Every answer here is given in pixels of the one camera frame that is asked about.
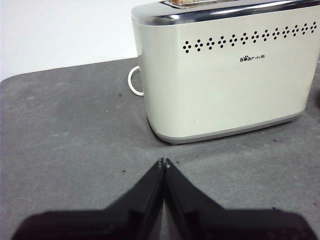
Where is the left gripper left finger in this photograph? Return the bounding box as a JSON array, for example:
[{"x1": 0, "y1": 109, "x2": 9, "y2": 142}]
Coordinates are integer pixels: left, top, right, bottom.
[{"x1": 11, "y1": 157, "x2": 165, "y2": 240}]

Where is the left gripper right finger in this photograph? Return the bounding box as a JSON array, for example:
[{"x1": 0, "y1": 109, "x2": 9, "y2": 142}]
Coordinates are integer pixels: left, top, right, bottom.
[{"x1": 164, "y1": 157, "x2": 317, "y2": 240}]

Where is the cream toaster with chrome top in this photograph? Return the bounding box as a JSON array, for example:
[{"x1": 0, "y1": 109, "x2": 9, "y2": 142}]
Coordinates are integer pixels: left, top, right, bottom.
[{"x1": 130, "y1": 0, "x2": 320, "y2": 146}]

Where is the brown round-topped bread slice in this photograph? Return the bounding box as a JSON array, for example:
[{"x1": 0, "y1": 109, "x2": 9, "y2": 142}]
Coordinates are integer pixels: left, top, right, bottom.
[{"x1": 169, "y1": 0, "x2": 201, "y2": 6}]

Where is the white toaster power cord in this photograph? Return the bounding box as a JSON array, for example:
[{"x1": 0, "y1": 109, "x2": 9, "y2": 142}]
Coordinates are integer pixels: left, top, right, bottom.
[{"x1": 127, "y1": 65, "x2": 145, "y2": 97}]

